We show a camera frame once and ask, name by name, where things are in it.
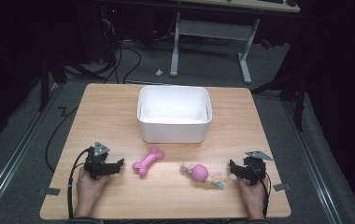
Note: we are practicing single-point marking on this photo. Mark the metal floor rail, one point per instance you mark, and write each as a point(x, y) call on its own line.
point(314, 161)
point(13, 155)

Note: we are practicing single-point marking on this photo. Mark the dark computer tower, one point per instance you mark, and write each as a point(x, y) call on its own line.
point(96, 34)

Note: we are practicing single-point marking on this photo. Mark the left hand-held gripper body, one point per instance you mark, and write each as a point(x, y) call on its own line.
point(97, 161)

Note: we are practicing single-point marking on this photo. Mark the person's right hand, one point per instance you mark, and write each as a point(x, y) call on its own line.
point(252, 194)

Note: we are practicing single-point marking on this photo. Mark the grey tape piece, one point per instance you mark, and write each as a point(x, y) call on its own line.
point(49, 191)
point(282, 187)

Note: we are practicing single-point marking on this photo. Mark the black metal stand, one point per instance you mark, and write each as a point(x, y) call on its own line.
point(297, 93)
point(45, 81)

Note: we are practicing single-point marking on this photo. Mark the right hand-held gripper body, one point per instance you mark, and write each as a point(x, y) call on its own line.
point(255, 169)

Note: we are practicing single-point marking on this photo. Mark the pink bone toy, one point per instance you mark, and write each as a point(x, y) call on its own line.
point(147, 161)

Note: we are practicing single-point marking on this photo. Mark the small white floor scrap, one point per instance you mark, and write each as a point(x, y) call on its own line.
point(159, 72)

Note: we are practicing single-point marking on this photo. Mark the person's left hand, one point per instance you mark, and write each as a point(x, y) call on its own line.
point(89, 186)

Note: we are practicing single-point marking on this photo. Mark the white plastic bin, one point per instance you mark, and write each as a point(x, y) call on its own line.
point(174, 124)

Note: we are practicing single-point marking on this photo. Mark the white-framed desk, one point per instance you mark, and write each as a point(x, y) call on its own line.
point(211, 29)

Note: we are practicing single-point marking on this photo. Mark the red object under desk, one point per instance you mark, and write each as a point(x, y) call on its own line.
point(266, 44)

